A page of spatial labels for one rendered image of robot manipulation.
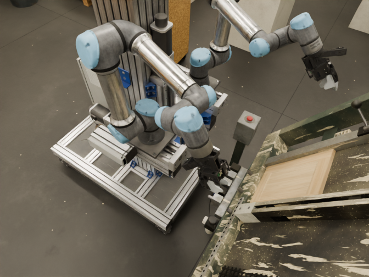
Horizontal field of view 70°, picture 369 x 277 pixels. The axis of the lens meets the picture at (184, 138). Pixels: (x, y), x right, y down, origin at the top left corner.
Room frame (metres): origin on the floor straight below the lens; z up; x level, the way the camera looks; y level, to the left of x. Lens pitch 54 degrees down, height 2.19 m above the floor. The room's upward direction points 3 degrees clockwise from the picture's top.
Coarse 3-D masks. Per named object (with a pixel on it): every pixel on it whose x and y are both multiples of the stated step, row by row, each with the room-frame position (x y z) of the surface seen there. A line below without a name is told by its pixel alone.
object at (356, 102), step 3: (357, 99) 0.77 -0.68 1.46; (351, 102) 0.77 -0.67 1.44; (354, 102) 0.76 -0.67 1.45; (357, 102) 0.76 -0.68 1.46; (360, 102) 0.76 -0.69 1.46; (351, 105) 0.76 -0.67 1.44; (354, 105) 0.75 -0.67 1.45; (357, 105) 0.75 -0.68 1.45; (360, 105) 0.75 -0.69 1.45; (354, 108) 0.75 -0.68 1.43; (357, 108) 0.74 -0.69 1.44; (360, 111) 0.74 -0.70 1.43; (360, 114) 0.73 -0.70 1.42; (363, 117) 0.71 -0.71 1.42; (363, 120) 0.71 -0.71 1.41; (366, 123) 0.69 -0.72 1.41; (366, 126) 0.68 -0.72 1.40; (366, 129) 0.67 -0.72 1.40
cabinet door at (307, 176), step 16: (304, 160) 0.69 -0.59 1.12; (320, 160) 0.64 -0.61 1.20; (272, 176) 0.68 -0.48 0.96; (288, 176) 0.63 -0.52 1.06; (304, 176) 0.59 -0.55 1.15; (320, 176) 0.55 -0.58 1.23; (256, 192) 0.61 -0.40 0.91; (272, 192) 0.57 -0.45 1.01; (288, 192) 0.53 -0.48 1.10; (304, 192) 0.49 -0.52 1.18; (320, 192) 0.47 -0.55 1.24
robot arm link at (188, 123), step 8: (176, 112) 0.51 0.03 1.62; (184, 112) 0.50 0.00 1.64; (192, 112) 0.49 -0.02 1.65; (176, 120) 0.47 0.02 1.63; (184, 120) 0.46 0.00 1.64; (192, 120) 0.47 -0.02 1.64; (200, 120) 0.48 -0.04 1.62; (176, 128) 0.48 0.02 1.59; (184, 128) 0.46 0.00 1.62; (192, 128) 0.46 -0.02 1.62; (200, 128) 0.47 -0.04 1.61; (184, 136) 0.45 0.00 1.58; (192, 136) 0.45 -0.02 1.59; (200, 136) 0.45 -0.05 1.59; (208, 136) 0.47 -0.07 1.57; (192, 144) 0.44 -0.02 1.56; (200, 144) 0.44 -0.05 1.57
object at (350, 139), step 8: (344, 136) 0.71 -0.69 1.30; (352, 136) 0.68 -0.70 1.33; (360, 136) 0.66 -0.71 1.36; (368, 136) 0.65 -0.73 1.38; (312, 144) 0.76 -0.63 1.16; (320, 144) 0.73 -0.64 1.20; (328, 144) 0.71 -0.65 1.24; (336, 144) 0.69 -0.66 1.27; (344, 144) 0.67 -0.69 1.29; (352, 144) 0.66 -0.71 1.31; (360, 144) 0.65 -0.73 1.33; (288, 152) 0.79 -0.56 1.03; (296, 152) 0.76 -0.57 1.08; (304, 152) 0.73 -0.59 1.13; (312, 152) 0.71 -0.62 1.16; (272, 160) 0.79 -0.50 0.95; (280, 160) 0.77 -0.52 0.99; (288, 160) 0.75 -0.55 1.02
